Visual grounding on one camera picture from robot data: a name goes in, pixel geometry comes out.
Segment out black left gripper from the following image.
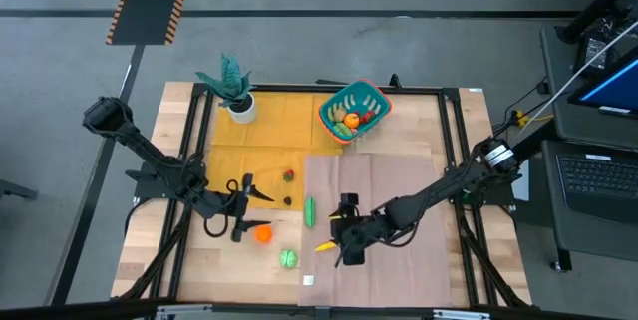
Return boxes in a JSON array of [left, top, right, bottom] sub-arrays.
[[213, 173, 275, 242]]

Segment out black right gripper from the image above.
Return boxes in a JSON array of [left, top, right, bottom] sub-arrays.
[[329, 191, 385, 267]]

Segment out smooth toy orange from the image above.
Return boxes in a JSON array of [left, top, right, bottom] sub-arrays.
[[254, 223, 274, 244]]

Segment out green toy cabbage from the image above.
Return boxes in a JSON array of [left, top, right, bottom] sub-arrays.
[[278, 248, 299, 270]]

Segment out pale pink cloth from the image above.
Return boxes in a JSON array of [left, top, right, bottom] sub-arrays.
[[297, 154, 454, 308]]

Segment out yellow cloth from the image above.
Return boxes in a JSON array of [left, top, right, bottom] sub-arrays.
[[198, 91, 345, 211]]

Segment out teal basket orange rim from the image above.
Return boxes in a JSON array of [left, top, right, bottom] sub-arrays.
[[317, 79, 394, 146]]

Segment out artificial plant white pot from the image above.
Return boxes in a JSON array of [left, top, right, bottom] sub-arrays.
[[194, 54, 258, 125]]

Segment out black overhead crossbar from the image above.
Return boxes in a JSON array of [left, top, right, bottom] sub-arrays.
[[0, 298, 638, 320]]

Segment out black striped-edge floor mat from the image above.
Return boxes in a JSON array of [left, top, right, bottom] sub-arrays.
[[105, 0, 194, 46]]

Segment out grey furniture leg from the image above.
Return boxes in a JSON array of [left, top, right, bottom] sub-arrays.
[[0, 178, 39, 202]]

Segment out black desk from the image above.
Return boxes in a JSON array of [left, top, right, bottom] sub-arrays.
[[540, 25, 638, 261]]

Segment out black laptop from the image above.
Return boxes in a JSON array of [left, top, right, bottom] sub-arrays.
[[545, 140, 638, 226]]

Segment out computer monitor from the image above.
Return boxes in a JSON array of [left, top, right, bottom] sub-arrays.
[[567, 45, 638, 120]]

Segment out black power adapter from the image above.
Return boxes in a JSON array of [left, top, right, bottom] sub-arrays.
[[572, 15, 619, 75]]

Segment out black metal stand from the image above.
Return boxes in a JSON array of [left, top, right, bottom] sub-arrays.
[[555, 0, 638, 45]]

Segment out black aluminium table frame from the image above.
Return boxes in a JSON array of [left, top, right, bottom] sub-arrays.
[[112, 82, 532, 311]]

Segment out silver bracket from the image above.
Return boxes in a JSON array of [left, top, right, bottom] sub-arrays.
[[432, 308, 492, 320]]

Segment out yellow cable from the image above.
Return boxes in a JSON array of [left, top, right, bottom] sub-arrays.
[[512, 109, 555, 128]]

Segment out white cable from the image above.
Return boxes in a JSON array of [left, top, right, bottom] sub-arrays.
[[520, 20, 638, 132]]

